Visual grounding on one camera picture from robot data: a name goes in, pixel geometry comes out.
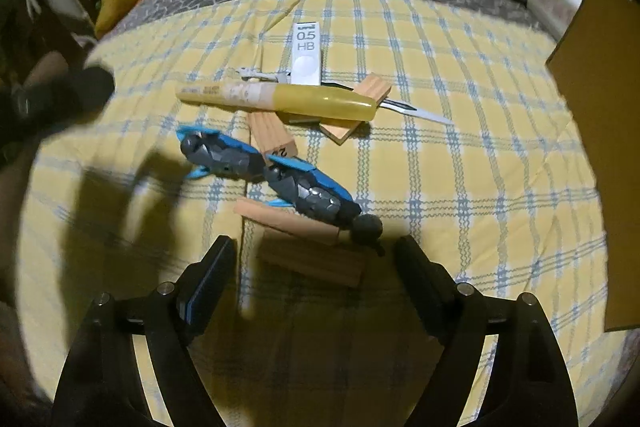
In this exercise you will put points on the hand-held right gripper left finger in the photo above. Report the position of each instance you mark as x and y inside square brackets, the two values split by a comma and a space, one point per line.
[215, 272]

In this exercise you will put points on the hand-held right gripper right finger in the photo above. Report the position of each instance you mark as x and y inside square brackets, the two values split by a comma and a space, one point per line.
[407, 262]

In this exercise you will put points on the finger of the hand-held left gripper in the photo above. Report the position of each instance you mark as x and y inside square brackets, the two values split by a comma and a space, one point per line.
[75, 94]

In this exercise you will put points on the cardboard box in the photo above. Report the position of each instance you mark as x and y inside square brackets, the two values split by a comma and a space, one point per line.
[610, 132]

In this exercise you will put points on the yellow plaid blanket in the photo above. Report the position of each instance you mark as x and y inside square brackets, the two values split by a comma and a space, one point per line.
[475, 207]

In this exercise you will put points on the large wooden block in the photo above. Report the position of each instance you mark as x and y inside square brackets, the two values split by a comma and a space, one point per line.
[315, 264]

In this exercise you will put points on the blue grey toy part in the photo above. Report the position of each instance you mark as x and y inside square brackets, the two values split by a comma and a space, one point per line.
[315, 194]
[220, 154]

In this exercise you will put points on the ribbed wooden block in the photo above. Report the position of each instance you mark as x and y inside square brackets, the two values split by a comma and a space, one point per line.
[272, 134]

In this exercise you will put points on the flat wooden block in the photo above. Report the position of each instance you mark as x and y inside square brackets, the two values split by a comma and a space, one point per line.
[365, 92]

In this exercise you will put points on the small white toy piece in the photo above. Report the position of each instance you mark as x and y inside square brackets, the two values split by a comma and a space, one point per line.
[255, 74]

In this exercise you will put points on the yellow glue pen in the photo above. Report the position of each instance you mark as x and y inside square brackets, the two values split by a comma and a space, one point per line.
[280, 99]

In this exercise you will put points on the pencil lead refill case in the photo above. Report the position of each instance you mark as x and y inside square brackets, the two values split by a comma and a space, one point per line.
[306, 52]

